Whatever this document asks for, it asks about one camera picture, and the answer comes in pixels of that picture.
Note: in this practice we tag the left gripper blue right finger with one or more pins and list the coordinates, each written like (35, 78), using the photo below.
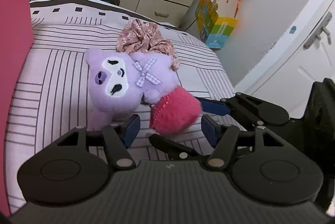
(211, 130)

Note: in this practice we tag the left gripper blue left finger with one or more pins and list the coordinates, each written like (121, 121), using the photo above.
(131, 129)

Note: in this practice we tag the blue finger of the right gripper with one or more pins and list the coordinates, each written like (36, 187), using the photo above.
(215, 107)
(175, 151)

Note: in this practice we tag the purple plush toy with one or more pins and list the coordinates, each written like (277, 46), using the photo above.
(119, 82)

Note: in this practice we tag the colourful paper gift bag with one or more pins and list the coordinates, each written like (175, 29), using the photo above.
(216, 20)

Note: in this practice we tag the white door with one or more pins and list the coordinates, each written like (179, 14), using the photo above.
(285, 75)

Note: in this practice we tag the striped bed sheet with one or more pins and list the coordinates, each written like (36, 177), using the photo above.
(51, 94)

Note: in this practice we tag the floral pink scrunchie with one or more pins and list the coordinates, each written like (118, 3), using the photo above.
(137, 36)

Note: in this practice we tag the pink cardboard shoe box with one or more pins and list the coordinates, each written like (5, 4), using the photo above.
(16, 40)

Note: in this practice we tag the silver door handle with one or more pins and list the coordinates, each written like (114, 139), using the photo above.
(321, 28)

